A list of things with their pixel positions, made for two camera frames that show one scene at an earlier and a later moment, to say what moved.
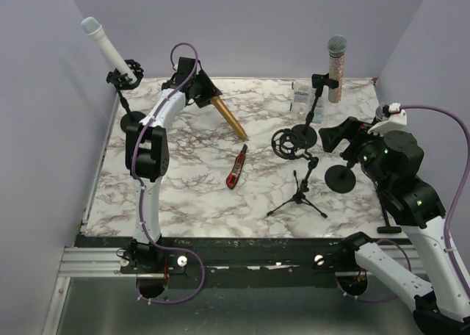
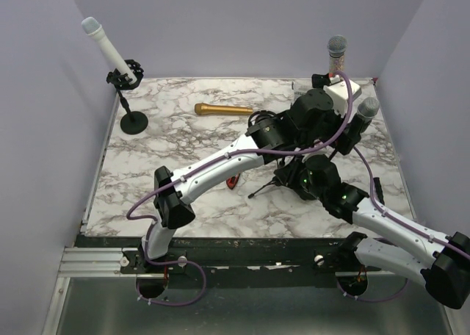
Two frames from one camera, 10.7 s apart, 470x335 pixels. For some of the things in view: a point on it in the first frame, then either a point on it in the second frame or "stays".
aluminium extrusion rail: [93, 262] stays
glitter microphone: [336, 46] stays
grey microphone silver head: [380, 113] to [368, 107]
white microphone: [92, 28] stays
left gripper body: [197, 88] to [328, 128]
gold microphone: [229, 117] to [204, 109]
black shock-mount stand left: [118, 79] stays
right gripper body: [363, 148] to [296, 178]
